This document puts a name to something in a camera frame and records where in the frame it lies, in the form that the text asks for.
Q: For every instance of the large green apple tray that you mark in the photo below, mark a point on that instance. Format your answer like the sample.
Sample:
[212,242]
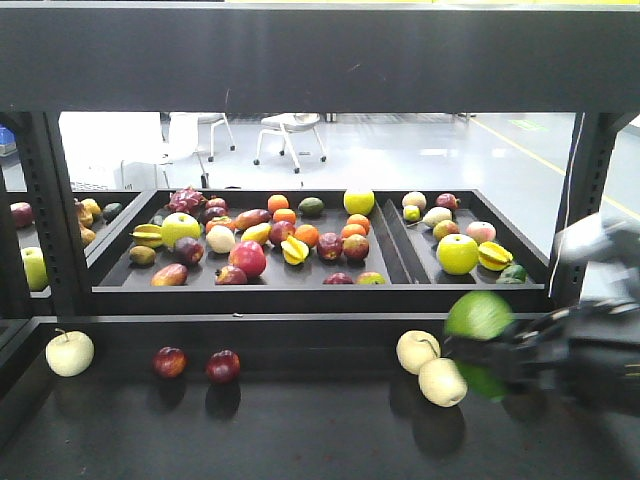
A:
[457,254]
[178,225]

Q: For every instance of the large red apple tray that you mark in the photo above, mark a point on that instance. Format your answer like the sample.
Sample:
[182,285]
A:
[249,256]

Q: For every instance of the large green apple left tray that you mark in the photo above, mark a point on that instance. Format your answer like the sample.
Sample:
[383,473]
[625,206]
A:
[178,225]

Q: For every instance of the pale pear back centre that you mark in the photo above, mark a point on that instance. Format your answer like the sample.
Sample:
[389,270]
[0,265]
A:
[416,348]

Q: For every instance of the yellow green apple back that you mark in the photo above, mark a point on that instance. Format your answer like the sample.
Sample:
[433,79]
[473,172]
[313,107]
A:
[359,201]

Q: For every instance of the yellow starfruit right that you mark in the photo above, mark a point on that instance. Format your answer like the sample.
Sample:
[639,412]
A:
[493,256]

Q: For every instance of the black wooden fruit stand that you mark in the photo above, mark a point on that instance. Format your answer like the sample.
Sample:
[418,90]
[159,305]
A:
[318,373]

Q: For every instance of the yellow starfruit left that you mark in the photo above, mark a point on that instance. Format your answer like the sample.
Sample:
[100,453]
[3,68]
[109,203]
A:
[148,235]

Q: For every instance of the pink dragon fruit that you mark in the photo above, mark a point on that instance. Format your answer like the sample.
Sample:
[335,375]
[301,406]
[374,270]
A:
[186,200]

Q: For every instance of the yellow starfruit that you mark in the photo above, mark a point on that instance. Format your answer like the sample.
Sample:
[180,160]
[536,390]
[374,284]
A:
[148,235]
[493,256]
[294,250]

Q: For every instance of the white rolling chair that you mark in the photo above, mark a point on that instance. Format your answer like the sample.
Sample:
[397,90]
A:
[284,125]

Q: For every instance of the large green apple right tray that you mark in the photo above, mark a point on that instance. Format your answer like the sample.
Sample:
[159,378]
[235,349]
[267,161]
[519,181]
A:
[457,254]

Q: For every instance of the pale pear far left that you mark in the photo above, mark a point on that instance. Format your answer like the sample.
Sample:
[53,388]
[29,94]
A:
[69,353]

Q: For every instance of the yellow starfruit centre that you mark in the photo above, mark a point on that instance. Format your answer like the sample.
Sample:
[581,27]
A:
[294,250]

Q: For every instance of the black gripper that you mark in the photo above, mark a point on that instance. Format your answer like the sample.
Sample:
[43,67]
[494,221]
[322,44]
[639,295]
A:
[591,347]

